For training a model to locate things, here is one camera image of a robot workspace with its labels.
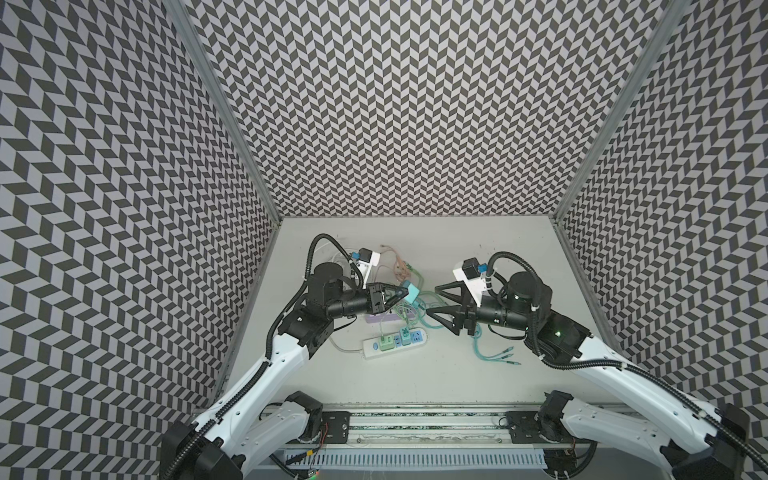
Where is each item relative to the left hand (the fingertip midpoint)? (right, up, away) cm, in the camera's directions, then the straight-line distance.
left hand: (405, 295), depth 68 cm
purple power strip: (-4, -10, +21) cm, 24 cm away
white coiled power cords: (-12, +9, -3) cm, 16 cm away
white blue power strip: (-9, -17, +16) cm, 26 cm away
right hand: (+6, -3, -4) cm, 7 cm away
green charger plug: (-5, -15, +13) cm, 20 cm away
